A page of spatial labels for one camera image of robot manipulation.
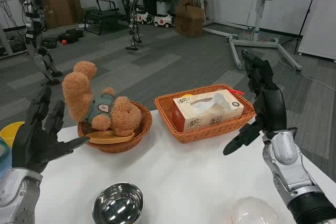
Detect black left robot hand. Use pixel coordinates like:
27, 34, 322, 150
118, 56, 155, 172
12, 86, 91, 175

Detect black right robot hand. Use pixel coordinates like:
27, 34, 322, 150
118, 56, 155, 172
222, 49, 299, 156

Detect white plastic bowl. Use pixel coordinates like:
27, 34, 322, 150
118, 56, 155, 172
230, 196, 283, 224

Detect shiny steel bowl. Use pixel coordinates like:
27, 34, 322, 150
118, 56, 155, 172
92, 182, 144, 224

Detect teal plastic item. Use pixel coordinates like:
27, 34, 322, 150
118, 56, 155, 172
0, 140, 13, 169

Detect rectangular wicker basket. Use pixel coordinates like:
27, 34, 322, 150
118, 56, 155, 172
154, 84, 257, 144

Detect brown teddy bear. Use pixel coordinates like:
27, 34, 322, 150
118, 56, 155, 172
61, 60, 143, 137

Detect beige tissue box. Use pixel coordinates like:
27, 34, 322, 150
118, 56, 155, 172
172, 89, 244, 133

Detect orange plastic plate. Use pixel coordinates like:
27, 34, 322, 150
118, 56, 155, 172
86, 129, 136, 145

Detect white board panel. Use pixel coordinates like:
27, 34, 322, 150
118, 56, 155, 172
298, 0, 336, 61

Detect white hoist stand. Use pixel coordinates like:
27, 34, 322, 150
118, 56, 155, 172
202, 0, 302, 72

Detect black tripod stand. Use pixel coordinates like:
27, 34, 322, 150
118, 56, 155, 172
280, 0, 323, 54

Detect round wicker basket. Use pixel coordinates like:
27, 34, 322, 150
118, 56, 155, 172
77, 100, 153, 154

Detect black tyres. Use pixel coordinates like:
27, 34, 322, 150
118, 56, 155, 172
57, 28, 85, 44

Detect white desk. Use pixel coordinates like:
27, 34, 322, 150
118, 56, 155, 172
0, 0, 16, 57

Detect stacked brown cardboard boxes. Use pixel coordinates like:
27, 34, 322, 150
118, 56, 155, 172
175, 2, 205, 38

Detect silver humanoid robot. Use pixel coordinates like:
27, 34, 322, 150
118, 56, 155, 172
9, 0, 64, 86

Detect white toy car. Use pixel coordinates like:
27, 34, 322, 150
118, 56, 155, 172
135, 10, 153, 25
153, 13, 176, 28

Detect large brown cardboard box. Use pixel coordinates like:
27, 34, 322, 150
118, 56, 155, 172
36, 0, 85, 29

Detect black folding bench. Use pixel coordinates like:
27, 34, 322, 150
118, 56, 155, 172
83, 0, 129, 36

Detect white floor cable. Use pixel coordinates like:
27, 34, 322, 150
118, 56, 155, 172
262, 50, 336, 91

